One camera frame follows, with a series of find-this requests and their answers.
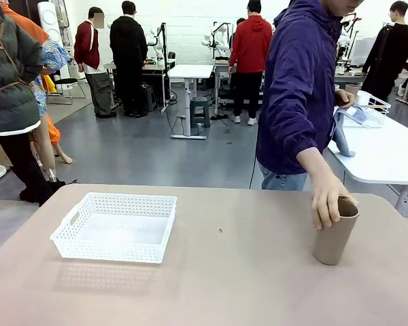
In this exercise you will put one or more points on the person's left hand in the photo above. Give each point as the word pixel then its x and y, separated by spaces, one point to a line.
pixel 347 95

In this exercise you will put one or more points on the person's right hand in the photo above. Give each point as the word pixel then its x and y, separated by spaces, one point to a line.
pixel 326 200

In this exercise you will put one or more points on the blue grey cloth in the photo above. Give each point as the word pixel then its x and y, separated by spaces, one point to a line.
pixel 343 139

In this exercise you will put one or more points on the white perforated plastic basket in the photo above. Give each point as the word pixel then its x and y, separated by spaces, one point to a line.
pixel 109 253

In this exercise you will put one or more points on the person's right forearm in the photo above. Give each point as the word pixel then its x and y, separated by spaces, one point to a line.
pixel 314 163

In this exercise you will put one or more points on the white cup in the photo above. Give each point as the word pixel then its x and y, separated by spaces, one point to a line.
pixel 364 98

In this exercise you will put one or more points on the person in purple jacket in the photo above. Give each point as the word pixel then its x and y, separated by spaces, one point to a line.
pixel 292 85

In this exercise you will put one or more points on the person in black sweater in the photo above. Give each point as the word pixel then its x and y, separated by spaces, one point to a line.
pixel 387 51

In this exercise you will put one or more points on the white side table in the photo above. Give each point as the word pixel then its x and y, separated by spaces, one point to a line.
pixel 387 153

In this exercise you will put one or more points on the person in red hoodie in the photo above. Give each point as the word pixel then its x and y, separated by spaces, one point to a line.
pixel 251 44

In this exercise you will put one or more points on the grey workbench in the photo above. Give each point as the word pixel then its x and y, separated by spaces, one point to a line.
pixel 156 68
pixel 221 68

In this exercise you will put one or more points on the grey plastic stool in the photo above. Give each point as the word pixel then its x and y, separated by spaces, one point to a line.
pixel 200 112

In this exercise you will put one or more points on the white standing desk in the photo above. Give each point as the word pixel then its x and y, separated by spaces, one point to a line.
pixel 190 71

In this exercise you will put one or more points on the black plastic stool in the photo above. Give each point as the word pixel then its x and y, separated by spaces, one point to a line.
pixel 149 98

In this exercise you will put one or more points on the person in black coat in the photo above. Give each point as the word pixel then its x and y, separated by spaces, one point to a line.
pixel 127 44

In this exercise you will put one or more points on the person in red cardigan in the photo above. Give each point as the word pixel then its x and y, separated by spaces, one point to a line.
pixel 86 44

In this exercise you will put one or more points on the black folding chair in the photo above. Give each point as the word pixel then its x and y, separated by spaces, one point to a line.
pixel 66 81

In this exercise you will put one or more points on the mannequin in orange clothes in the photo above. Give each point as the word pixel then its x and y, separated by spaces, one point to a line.
pixel 52 54

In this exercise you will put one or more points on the white tower fan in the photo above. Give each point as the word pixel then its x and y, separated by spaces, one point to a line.
pixel 49 20

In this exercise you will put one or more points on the person in green jacket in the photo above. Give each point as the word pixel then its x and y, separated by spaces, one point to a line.
pixel 10 85

